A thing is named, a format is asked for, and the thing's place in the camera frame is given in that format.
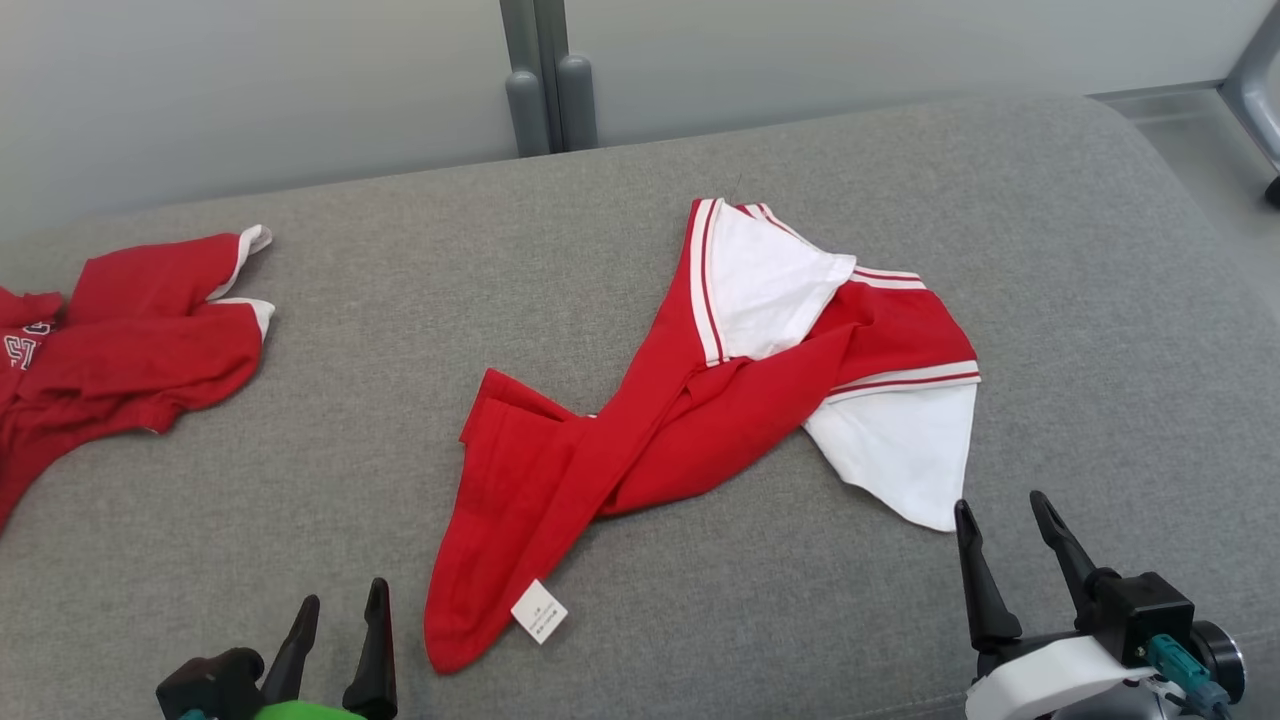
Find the grey metal partition post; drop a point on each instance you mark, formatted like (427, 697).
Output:
(525, 100)
(578, 100)

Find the red shorts with white lettering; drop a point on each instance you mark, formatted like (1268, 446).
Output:
(130, 350)

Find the red shorts with white panels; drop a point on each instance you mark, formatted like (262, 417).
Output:
(600, 450)

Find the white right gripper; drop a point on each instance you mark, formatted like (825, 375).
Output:
(1050, 680)

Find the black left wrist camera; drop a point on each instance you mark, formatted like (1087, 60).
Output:
(210, 685)

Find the grey metal frame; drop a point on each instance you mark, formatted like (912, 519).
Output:
(1262, 90)

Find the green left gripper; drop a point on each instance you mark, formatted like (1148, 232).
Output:
(310, 712)

